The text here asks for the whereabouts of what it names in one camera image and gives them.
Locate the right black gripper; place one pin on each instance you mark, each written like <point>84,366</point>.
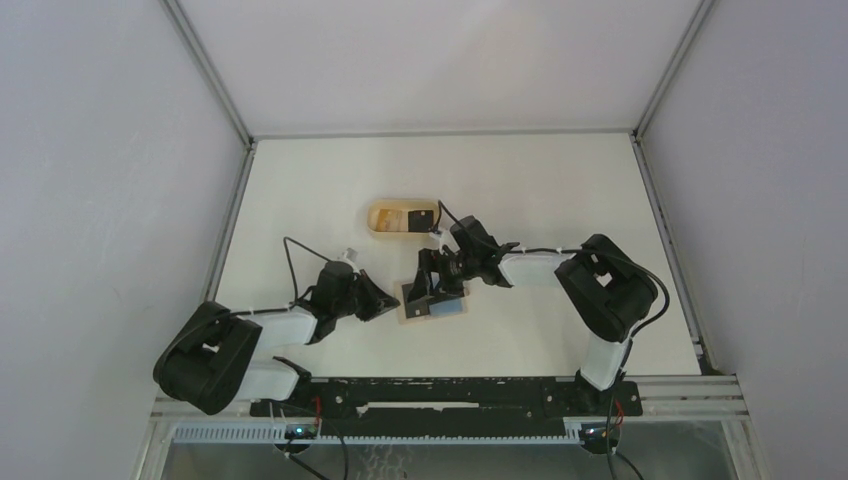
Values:
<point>429,262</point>

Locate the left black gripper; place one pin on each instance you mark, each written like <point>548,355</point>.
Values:
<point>377,301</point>

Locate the beige card holder wallet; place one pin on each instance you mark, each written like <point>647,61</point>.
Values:
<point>439,309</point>

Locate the grey card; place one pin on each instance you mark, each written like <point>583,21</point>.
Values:
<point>417,309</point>

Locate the gold VIP card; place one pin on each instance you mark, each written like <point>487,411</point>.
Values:
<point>390,220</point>

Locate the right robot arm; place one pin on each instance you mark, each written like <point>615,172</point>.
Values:
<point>614,296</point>

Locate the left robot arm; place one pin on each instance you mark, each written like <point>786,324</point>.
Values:
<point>220,356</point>

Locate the black card in tray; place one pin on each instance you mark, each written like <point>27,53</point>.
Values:
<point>420,221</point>

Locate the wooden oval tray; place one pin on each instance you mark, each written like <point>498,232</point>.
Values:
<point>405,205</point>

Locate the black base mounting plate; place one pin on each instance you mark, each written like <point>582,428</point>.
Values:
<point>474,407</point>

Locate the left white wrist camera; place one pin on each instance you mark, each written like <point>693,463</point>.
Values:
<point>349,256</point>

